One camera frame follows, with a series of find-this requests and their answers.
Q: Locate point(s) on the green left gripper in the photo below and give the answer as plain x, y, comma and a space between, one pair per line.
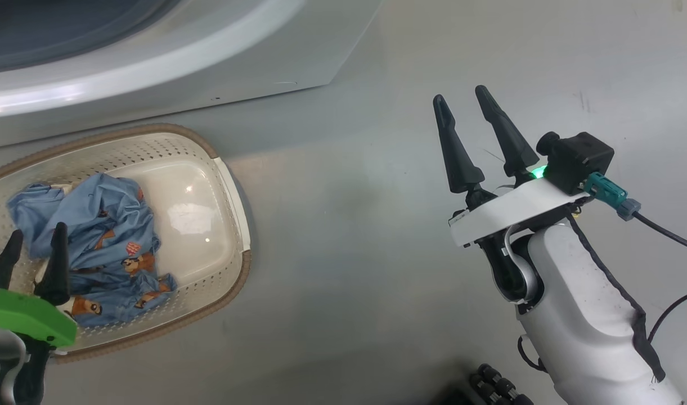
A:
22, 315

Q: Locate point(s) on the blue cartoon print garment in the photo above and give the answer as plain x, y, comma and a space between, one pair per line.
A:
107, 225

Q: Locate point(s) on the grey rubber door gasket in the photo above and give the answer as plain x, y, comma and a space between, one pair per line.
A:
67, 34

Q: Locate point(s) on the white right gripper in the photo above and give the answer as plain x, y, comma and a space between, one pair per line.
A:
517, 214

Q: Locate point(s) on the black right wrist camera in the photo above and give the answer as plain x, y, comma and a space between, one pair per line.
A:
579, 160

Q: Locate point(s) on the black roller omni wheel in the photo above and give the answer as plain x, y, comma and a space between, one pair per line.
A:
501, 385

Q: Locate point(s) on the white front-load washing machine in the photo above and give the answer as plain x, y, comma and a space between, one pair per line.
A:
236, 50

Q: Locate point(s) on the cream perforated laundry basket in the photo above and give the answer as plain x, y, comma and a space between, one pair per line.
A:
197, 225

